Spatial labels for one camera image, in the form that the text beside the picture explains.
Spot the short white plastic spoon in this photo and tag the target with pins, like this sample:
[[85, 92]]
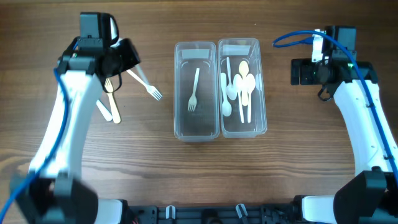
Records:
[[226, 106]]

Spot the thin white fork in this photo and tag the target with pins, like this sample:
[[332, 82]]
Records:
[[150, 89], [192, 103], [142, 74]]

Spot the clear plastic container right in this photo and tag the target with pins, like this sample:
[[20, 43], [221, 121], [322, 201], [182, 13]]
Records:
[[243, 107]]

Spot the thin white plastic spoon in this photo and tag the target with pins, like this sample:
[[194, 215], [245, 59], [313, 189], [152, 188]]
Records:
[[230, 89]]

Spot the clear plastic container left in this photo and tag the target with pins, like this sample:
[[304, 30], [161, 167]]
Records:
[[196, 110]]

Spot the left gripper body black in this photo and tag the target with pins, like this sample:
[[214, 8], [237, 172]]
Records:
[[124, 55]]

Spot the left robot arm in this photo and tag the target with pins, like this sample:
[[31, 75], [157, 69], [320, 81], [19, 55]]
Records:
[[52, 190]]

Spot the yellow plastic fork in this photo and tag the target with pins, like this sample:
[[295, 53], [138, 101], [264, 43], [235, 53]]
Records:
[[114, 108]]

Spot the white plastic fork wide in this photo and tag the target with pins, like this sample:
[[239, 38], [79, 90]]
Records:
[[104, 111]]

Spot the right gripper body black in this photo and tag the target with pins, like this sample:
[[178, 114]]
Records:
[[310, 71]]

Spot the yellow plastic spoon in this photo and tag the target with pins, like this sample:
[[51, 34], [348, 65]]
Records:
[[244, 70]]

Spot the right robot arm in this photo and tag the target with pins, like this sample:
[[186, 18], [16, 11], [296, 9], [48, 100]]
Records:
[[371, 196]]

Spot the white plastic spoon large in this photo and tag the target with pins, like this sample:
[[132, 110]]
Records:
[[238, 82]]

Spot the clear plastic container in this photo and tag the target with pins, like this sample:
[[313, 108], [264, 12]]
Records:
[[196, 110], [243, 107]]

